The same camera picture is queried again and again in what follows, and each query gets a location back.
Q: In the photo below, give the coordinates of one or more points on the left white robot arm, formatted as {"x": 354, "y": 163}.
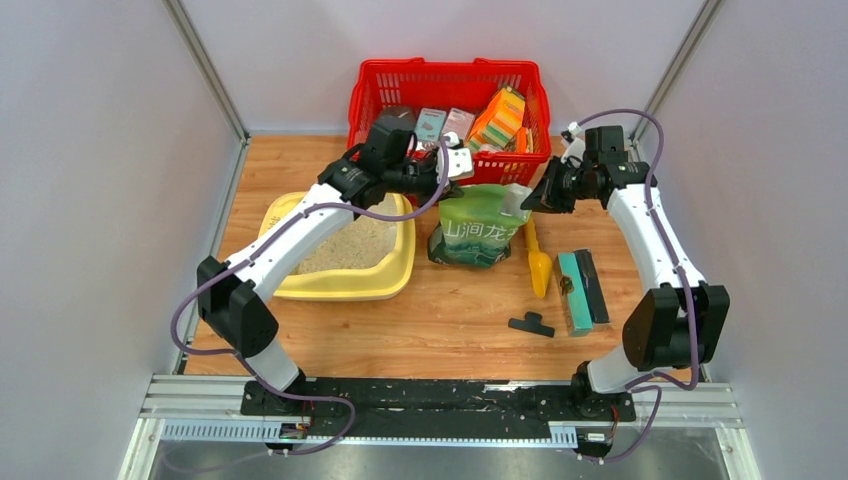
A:
{"x": 232, "y": 295}

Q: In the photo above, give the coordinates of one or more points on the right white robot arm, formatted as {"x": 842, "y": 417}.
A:
{"x": 679, "y": 321}

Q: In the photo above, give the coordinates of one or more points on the orange green striped sponge pack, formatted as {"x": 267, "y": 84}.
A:
{"x": 499, "y": 122}

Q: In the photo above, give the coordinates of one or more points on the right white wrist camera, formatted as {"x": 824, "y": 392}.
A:
{"x": 573, "y": 140}

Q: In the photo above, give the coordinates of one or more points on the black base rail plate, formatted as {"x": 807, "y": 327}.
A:
{"x": 441, "y": 412}

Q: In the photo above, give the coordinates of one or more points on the green litter bag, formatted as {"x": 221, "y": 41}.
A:
{"x": 475, "y": 229}

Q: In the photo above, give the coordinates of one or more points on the orange small packet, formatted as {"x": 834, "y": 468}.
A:
{"x": 522, "y": 142}

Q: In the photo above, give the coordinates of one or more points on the black bag clip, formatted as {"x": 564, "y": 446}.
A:
{"x": 532, "y": 322}

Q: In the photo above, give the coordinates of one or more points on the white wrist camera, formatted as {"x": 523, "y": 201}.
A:
{"x": 573, "y": 140}
{"x": 454, "y": 161}

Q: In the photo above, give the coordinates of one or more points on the yellow plastic scoop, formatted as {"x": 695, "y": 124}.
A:
{"x": 539, "y": 263}

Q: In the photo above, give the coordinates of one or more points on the red plastic shopping basket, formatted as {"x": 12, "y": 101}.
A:
{"x": 469, "y": 86}

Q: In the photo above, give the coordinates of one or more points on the dark brown box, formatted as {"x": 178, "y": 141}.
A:
{"x": 403, "y": 112}

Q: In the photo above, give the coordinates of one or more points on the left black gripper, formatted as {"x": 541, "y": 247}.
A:
{"x": 434, "y": 188}

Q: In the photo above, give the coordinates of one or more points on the teal small box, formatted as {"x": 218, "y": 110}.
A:
{"x": 429, "y": 124}

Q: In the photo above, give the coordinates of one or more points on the pink grey small box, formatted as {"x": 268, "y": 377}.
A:
{"x": 458, "y": 122}

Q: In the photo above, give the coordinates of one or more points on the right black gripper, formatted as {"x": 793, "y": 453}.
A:
{"x": 545, "y": 198}

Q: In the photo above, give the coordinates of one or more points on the teal rectangular box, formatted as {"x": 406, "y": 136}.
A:
{"x": 572, "y": 291}

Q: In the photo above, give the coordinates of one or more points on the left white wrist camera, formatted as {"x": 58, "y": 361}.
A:
{"x": 454, "y": 161}

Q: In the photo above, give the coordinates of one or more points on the yellow litter box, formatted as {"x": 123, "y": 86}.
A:
{"x": 366, "y": 260}

